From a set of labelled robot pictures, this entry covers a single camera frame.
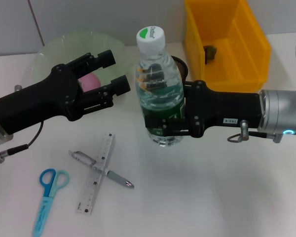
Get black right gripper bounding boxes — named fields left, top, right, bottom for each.
left=144, top=79, right=263, bottom=138

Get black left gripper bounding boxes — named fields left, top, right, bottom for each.
left=0, top=49, right=116, bottom=135

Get pink toy peach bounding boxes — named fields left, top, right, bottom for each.
left=77, top=73, right=101, bottom=93

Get green label water bottle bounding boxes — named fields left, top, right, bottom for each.
left=135, top=24, right=185, bottom=148

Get blue scissors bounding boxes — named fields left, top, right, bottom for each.
left=32, top=168, right=70, bottom=237

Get black mesh pen cup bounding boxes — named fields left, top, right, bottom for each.
left=171, top=55, right=189, bottom=83

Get translucent green fruit bowl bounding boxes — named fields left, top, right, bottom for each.
left=22, top=31, right=134, bottom=109

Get clear grey ballpoint pen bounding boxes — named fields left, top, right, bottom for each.
left=68, top=150, right=135, bottom=190

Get transparent plastic ruler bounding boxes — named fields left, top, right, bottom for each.
left=75, top=133, right=115, bottom=215

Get yellow plastic bin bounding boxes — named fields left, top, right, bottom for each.
left=183, top=0, right=272, bottom=94

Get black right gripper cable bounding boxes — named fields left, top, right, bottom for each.
left=227, top=119, right=286, bottom=144

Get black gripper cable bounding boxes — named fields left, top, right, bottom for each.
left=227, top=119, right=286, bottom=144
left=0, top=85, right=44, bottom=164

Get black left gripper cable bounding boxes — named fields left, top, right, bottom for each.
left=0, top=85, right=44, bottom=164

